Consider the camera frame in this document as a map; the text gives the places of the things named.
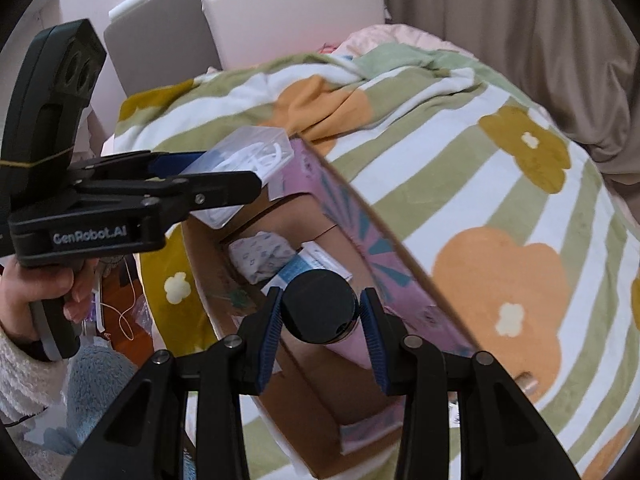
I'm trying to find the white headboard cushion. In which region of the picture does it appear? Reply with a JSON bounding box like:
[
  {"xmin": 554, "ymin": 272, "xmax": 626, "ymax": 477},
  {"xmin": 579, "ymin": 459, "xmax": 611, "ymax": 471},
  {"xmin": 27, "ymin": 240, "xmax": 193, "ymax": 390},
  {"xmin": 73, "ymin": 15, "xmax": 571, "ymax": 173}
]
[{"xmin": 201, "ymin": 0, "xmax": 386, "ymax": 70}]

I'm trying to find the cardboard box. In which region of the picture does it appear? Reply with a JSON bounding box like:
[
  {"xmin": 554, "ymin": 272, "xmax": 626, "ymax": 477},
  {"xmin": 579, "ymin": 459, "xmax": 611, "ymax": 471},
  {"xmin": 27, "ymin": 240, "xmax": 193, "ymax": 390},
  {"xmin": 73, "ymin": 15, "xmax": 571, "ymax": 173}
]
[{"xmin": 181, "ymin": 137, "xmax": 478, "ymax": 478}]

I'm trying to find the beige curtain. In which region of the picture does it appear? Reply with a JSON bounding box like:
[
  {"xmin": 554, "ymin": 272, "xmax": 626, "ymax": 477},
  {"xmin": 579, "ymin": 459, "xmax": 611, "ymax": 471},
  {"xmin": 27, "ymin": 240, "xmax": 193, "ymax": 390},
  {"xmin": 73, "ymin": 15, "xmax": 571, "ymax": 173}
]
[{"xmin": 370, "ymin": 0, "xmax": 640, "ymax": 173}]

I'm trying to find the grey bed headboard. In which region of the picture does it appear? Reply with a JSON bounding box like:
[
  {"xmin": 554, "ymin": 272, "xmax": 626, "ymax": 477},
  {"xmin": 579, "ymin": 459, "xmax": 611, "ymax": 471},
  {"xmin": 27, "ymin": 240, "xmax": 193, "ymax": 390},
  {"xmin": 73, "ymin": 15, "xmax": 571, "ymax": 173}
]
[{"xmin": 103, "ymin": 0, "xmax": 386, "ymax": 98}]

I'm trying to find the blue fluffy cloth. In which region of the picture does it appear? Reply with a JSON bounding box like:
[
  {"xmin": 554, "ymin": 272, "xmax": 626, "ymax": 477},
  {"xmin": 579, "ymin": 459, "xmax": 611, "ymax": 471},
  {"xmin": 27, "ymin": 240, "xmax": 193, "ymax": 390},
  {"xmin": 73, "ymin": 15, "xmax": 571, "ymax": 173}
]
[{"xmin": 42, "ymin": 345, "xmax": 198, "ymax": 480}]

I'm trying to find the person's left hand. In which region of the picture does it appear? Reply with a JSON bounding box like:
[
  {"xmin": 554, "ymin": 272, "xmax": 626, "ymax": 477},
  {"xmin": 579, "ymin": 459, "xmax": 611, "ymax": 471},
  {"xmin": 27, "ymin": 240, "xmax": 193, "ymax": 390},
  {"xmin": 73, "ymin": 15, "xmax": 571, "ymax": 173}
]
[{"xmin": 0, "ymin": 259, "xmax": 98, "ymax": 346}]

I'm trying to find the person's left forearm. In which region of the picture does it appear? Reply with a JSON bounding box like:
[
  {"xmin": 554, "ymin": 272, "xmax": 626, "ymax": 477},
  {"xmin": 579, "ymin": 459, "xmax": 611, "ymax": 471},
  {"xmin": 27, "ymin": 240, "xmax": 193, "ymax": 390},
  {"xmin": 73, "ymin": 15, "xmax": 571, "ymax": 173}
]
[{"xmin": 0, "ymin": 325, "xmax": 68, "ymax": 426}]

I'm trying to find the black round jar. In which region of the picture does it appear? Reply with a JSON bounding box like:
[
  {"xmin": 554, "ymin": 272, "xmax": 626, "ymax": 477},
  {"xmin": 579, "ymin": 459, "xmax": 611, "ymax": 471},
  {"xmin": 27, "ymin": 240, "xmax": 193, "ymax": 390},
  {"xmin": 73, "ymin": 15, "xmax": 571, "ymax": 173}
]
[{"xmin": 281, "ymin": 270, "xmax": 360, "ymax": 345}]

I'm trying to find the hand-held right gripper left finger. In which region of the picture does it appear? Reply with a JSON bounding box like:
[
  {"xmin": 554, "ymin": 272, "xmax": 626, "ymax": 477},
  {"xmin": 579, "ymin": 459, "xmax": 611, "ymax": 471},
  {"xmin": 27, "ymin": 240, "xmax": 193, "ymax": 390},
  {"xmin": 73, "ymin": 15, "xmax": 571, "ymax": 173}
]
[{"xmin": 60, "ymin": 286, "xmax": 286, "ymax": 480}]

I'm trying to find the white patterned cloth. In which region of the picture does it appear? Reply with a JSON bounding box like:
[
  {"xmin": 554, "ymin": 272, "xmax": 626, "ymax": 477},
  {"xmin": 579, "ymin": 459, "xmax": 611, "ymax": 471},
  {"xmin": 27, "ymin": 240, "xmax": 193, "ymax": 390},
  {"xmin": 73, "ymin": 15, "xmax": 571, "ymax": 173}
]
[{"xmin": 228, "ymin": 231, "xmax": 297, "ymax": 286}]

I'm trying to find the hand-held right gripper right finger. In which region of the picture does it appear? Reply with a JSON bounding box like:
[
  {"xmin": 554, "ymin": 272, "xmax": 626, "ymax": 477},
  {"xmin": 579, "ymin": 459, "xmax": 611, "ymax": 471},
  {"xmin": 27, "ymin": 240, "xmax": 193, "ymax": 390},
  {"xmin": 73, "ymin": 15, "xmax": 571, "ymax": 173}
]
[{"xmin": 359, "ymin": 287, "xmax": 583, "ymax": 480}]

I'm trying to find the blue and white box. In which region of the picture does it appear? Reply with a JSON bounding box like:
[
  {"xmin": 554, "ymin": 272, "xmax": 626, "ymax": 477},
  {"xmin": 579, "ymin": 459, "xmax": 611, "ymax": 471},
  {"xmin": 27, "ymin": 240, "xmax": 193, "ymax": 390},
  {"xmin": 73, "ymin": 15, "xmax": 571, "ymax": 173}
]
[{"xmin": 261, "ymin": 241, "xmax": 352, "ymax": 301}]

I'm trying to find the clear plastic case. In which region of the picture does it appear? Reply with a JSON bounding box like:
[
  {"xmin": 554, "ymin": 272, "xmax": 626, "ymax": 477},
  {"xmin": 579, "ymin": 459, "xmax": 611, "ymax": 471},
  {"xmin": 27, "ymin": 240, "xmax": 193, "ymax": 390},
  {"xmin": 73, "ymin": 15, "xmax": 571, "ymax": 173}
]
[{"xmin": 180, "ymin": 126, "xmax": 294, "ymax": 228}]

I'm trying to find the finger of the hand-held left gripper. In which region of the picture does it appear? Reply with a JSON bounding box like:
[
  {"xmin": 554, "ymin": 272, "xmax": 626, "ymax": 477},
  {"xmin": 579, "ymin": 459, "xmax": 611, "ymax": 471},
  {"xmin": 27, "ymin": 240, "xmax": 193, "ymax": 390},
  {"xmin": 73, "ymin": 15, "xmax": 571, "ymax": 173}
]
[
  {"xmin": 75, "ymin": 170, "xmax": 263, "ymax": 221},
  {"xmin": 70, "ymin": 150, "xmax": 211, "ymax": 182}
]

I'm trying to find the flower striped blanket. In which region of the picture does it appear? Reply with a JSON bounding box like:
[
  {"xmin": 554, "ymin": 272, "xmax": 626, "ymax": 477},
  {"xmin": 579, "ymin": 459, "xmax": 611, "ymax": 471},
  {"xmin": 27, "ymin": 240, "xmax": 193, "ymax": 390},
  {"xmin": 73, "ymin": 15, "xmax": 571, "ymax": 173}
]
[{"xmin": 112, "ymin": 42, "xmax": 640, "ymax": 480}]

